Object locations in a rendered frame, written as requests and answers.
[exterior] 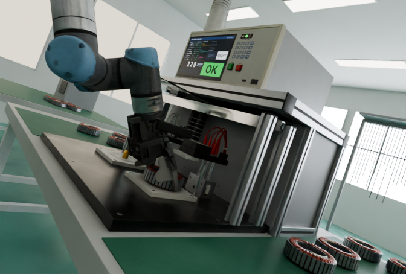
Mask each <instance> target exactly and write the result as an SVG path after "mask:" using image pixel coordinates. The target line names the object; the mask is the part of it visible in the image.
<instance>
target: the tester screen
mask: <svg viewBox="0 0 406 274"><path fill-rule="evenodd" d="M234 37H235V36H224V37H203V38H192V39H191V40H190V43H189V45H188V48H187V51H186V54H185V56H184V59H183V61H182V65H181V67H180V69H181V68H184V69H198V70H199V73H198V74H192V73H186V72H180V70H179V72H178V74H181V75H191V76H197V77H207V78H217V79H219V78H220V77H211V76H204V75H200V73H201V70H202V67H203V65H204V62H210V63H224V64H225V61H226V59H227V58H226V59H225V60H215V59H206V57H207V54H208V52H209V51H228V53H229V51H230V48H231V45H232V43H233V40H234ZM227 56H228V55H227ZM188 61H191V62H197V64H196V67H195V68H191V67H186V66H187V62H188Z"/></svg>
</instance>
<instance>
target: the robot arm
mask: <svg viewBox="0 0 406 274"><path fill-rule="evenodd" d="M50 4H51V16H52V22H53V34H54V39H53V40H52V41H51V42H50V43H49V44H48V47H47V50H46V51H45V61H46V63H47V66H48V67H49V69H50V70H51V71H52V72H53V73H54V74H56V75H57V76H58V77H60V78H62V79H64V80H66V81H68V82H70V83H74V86H75V87H76V88H77V89H78V90H79V91H81V92H97V91H113V90H122V89H130V96H131V101H132V109H133V112H134V114H133V115H129V116H127V123H128V128H129V137H127V141H128V146H129V153H130V156H133V157H134V158H135V159H137V161H136V162H135V164H134V165H135V166H136V167H137V166H143V165H155V163H156V158H159V157H161V156H164V157H161V158H159V159H158V165H159V170H158V171H157V172H156V174H155V175H154V178H155V180H156V181H157V182H168V181H171V184H172V187H173V190H174V192H175V191H177V187H178V173H177V166H176V159H175V155H174V152H173V150H172V148H171V146H170V142H169V139H168V137H167V135H166V132H167V133H171V134H174V135H176V136H177V137H178V138H179V139H184V138H187V139H190V138H191V136H192V133H193V132H192V131H191V130H189V129H188V128H186V126H176V125H174V124H171V123H167V122H165V121H162V120H160V119H159V118H161V117H163V116H164V113H163V109H164V107H163V96H162V89H161V77H160V65H159V60H158V53H157V50H156V49H155V48H154V47H140V48H127V49H126V50H125V55H124V57H117V58H104V57H103V56H102V55H101V54H99V51H98V39H97V27H96V21H95V9H94V0H50ZM131 149H132V151H131Z"/></svg>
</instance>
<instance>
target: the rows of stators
mask: <svg viewBox="0 0 406 274"><path fill-rule="evenodd" d="M343 245H345V246H346V247H348V248H349V249H351V250H353V251H354V252H356V253H357V254H358V255H359V257H362V258H363V259H365V260H368V261H371V262H373V263H380V261H381V258H382V252H381V251H380V250H379V249H377V248H376V247H374V246H372V245H370V244H367V243H366V242H364V241H361V240H359V239H357V238H354V237H351V236H345V238H344V241H343ZM385 267H386V268H387V270H388V271H389V272H390V273H392V274H406V262H403V261H401V260H399V259H397V258H388V260H387V263H386V265H385Z"/></svg>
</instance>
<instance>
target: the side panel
mask: <svg viewBox="0 0 406 274"><path fill-rule="evenodd" d="M345 151H346V148H344V147H342V146H339V145H337V144H336V143H334V142H332V141H330V140H329V139H327V138H325V137H324V136H322V135H320V134H319V133H317V132H316V130H315V129H313V128H312V127H308V128H307V131H306V134H305V136H304V140H303V143H302V145H301V148H300V151H299V154H298V157H297V160H296V162H295V165H294V169H293V171H292V174H291V177H290V180H289V183H288V186H287V189H286V191H285V195H284V197H283V200H282V204H281V206H280V209H279V212H278V214H277V218H276V220H275V223H274V226H273V228H271V227H269V226H268V227H267V230H266V233H267V234H270V235H271V236H272V237H316V236H317V232H318V229H319V227H320V223H321V221H322V218H323V215H324V212H325V209H326V206H327V203H328V200H329V197H330V194H331V191H332V188H333V186H334V183H335V179H336V177H337V174H338V170H339V168H340V165H341V161H342V159H343V156H344V153H345Z"/></svg>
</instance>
